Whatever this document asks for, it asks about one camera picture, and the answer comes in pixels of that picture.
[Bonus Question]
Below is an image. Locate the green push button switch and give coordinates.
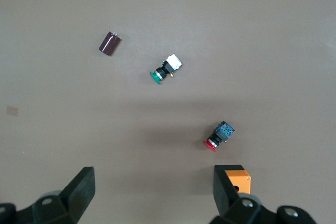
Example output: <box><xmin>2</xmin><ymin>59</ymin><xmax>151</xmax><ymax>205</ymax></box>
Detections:
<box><xmin>149</xmin><ymin>54</ymin><xmax>183</xmax><ymax>85</ymax></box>

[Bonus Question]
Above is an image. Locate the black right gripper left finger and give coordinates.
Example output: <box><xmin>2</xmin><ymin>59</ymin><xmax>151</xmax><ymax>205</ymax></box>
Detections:
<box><xmin>33</xmin><ymin>166</ymin><xmax>96</xmax><ymax>224</ymax></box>

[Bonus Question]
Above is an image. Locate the dark maroon cylindrical capacitor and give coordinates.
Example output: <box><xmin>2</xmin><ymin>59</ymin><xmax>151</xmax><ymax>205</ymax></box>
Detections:
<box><xmin>98</xmin><ymin>31</ymin><xmax>122</xmax><ymax>57</ymax></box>

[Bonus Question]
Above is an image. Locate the orange button enclosure box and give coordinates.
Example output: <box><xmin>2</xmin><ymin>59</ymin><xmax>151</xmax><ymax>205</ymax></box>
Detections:
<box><xmin>224</xmin><ymin>165</ymin><xmax>251</xmax><ymax>195</ymax></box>

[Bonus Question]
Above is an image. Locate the red push button switch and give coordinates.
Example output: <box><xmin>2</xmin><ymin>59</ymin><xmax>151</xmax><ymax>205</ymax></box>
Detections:
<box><xmin>203</xmin><ymin>120</ymin><xmax>236</xmax><ymax>153</ymax></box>

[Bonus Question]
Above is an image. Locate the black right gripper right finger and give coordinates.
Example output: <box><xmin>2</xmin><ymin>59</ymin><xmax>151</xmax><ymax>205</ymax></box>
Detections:
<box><xmin>209</xmin><ymin>166</ymin><xmax>266</xmax><ymax>224</ymax></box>

